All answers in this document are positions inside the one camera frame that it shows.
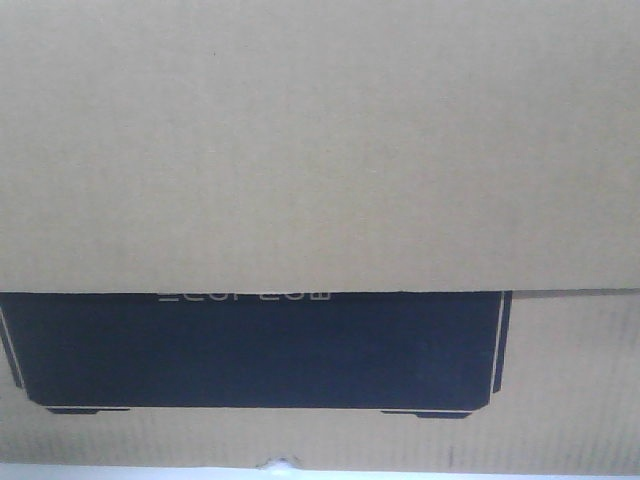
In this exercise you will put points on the brown cardboard box black print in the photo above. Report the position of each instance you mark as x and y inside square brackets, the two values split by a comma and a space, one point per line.
[351, 235]

